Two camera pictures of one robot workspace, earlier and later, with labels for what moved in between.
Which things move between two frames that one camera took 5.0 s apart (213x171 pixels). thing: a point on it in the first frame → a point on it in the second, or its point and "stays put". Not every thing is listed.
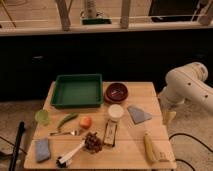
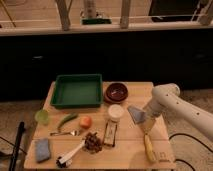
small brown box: x=110 y=133 stays put
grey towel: x=137 y=115 stays put
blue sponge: x=42 y=149 stays put
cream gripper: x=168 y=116 → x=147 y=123
